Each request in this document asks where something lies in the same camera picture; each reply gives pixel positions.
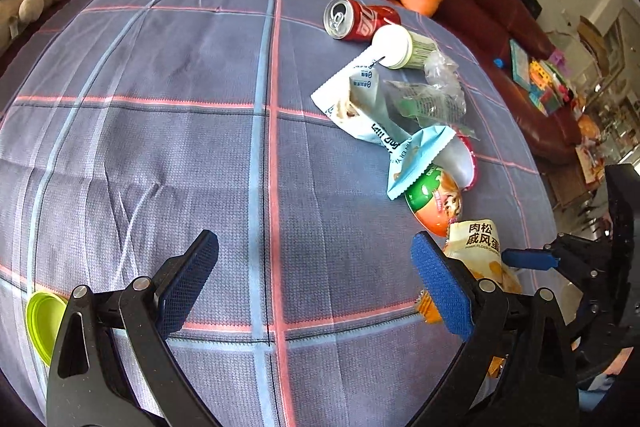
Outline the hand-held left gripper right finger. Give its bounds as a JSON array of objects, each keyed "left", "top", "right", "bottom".
[{"left": 400, "top": 231, "right": 581, "bottom": 427}]

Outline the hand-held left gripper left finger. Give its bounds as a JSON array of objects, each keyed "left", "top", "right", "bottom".
[{"left": 46, "top": 229, "right": 221, "bottom": 427}]

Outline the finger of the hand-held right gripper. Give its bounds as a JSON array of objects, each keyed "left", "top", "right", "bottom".
[{"left": 501, "top": 232, "right": 611, "bottom": 283}]

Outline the yellow snack packet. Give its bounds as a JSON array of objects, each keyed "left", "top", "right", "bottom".
[{"left": 417, "top": 221, "right": 523, "bottom": 380}]

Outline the orange snack packet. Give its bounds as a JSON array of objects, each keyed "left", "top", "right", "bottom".
[{"left": 404, "top": 164, "right": 466, "bottom": 238}]

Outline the white bowl with red rim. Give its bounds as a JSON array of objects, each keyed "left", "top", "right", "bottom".
[{"left": 450, "top": 134, "right": 479, "bottom": 192}]

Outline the light blue snack wrapper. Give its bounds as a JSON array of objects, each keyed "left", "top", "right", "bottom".
[
  {"left": 310, "top": 49, "right": 406, "bottom": 152},
  {"left": 386, "top": 126, "right": 457, "bottom": 200}
]

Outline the lime green plastic lid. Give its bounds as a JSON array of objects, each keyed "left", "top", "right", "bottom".
[{"left": 26, "top": 291, "right": 68, "bottom": 367}]

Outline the clear plastic bag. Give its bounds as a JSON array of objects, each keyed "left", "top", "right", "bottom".
[{"left": 385, "top": 79, "right": 468, "bottom": 130}]

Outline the clear plastic wrapper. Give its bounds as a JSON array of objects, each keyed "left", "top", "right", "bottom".
[{"left": 424, "top": 51, "right": 461, "bottom": 92}]

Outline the white bottle with green label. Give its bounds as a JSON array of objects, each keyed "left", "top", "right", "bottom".
[{"left": 371, "top": 25, "right": 441, "bottom": 70}]

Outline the red soda can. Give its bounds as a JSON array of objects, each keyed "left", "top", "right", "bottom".
[{"left": 324, "top": 0, "right": 402, "bottom": 42}]

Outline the wooden side table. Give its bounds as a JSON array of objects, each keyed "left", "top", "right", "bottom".
[{"left": 542, "top": 157, "right": 601, "bottom": 208}]

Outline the person's jeans leg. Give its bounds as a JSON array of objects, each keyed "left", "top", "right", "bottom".
[{"left": 577, "top": 377, "right": 616, "bottom": 413}]

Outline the blue plaid cloth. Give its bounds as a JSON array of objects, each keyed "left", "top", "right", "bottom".
[{"left": 0, "top": 0, "right": 558, "bottom": 427}]

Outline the glass display cabinet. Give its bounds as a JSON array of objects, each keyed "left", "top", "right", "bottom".
[{"left": 597, "top": 7, "right": 640, "bottom": 168}]

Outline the colourful toy set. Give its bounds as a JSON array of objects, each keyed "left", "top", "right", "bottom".
[{"left": 525, "top": 57, "right": 576, "bottom": 115}]

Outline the teal picture book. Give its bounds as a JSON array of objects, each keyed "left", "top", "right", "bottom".
[{"left": 509, "top": 39, "right": 533, "bottom": 85}]

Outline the brown cardboard box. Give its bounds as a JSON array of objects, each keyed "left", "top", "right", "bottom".
[{"left": 577, "top": 17, "right": 618, "bottom": 52}]

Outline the red leather sofa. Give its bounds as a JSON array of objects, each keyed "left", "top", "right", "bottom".
[{"left": 125, "top": 0, "right": 583, "bottom": 165}]

